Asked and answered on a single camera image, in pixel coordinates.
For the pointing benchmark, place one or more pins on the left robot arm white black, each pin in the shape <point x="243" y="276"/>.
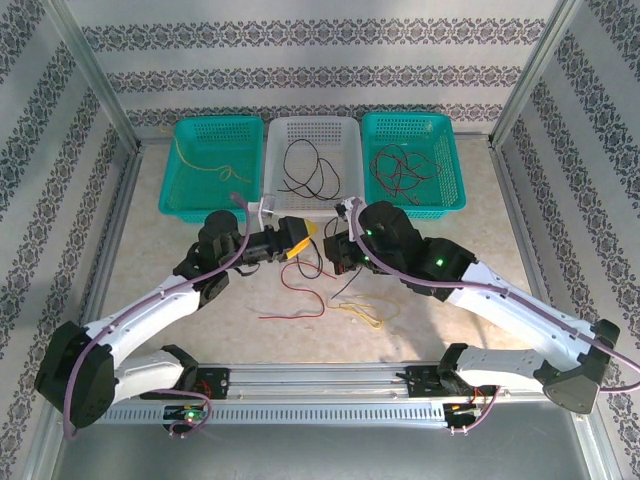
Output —
<point x="150" y="310"/>

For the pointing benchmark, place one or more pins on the teal plastic basket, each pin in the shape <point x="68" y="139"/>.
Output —
<point x="415" y="130"/>
<point x="210" y="150"/>

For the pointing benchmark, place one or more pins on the white plastic basket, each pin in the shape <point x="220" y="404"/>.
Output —
<point x="312" y="130"/>

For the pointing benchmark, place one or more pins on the small circuit board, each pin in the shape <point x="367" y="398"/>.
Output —
<point x="462" y="409"/>
<point x="187" y="413"/>

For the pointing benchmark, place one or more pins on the aluminium side rail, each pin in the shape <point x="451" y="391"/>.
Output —
<point x="114" y="235"/>
<point x="506" y="175"/>

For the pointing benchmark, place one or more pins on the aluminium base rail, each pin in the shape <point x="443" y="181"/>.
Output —
<point x="320" y="380"/>

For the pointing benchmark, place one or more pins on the aluminium frame post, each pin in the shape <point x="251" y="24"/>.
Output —
<point x="90" y="70"/>
<point x="540" y="65"/>

